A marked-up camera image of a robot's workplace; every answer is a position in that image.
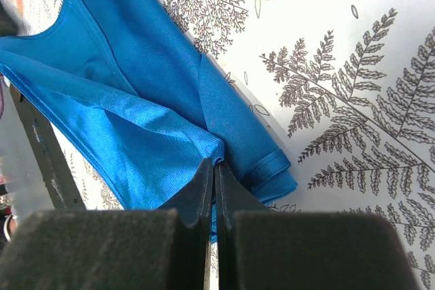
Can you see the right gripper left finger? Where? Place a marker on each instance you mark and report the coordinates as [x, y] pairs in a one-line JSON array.
[[167, 248]]

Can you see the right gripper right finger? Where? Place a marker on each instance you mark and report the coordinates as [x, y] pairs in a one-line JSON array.
[[262, 249]]

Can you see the blue satin napkin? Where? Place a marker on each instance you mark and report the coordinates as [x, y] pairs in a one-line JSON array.
[[140, 103]]

